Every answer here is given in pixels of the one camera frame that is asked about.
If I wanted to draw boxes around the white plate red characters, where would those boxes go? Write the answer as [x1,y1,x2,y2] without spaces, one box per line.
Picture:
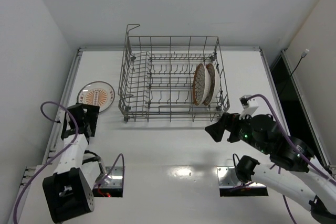
[77,81,116,113]

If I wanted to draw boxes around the floral plate brown rim front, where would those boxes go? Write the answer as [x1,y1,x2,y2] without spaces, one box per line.
[193,63,211,106]

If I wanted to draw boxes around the floral plate brown rim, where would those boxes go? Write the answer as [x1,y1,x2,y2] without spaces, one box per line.
[193,63,211,106]
[203,63,221,105]

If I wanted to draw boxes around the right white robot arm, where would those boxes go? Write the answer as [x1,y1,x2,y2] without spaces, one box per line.
[205,113,335,223]

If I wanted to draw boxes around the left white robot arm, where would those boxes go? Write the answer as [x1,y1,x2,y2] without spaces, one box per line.
[43,103,103,223]

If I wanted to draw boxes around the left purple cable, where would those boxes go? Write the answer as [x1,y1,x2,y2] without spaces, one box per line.
[12,101,124,224]

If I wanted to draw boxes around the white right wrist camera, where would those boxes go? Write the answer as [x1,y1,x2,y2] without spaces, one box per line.
[239,95,259,120]

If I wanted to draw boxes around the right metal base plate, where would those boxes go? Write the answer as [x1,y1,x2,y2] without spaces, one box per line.
[216,166,267,191]

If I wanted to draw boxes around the metal base plate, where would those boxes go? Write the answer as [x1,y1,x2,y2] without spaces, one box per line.
[25,165,126,189]
[216,166,267,191]

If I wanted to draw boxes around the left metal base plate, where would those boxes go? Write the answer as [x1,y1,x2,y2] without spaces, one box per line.
[25,165,126,189]

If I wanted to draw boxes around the grey wire dish rack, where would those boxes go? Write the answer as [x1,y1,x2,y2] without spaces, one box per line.
[118,24,230,122]

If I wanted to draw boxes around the black wall cable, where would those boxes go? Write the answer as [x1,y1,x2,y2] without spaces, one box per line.
[275,48,310,99]

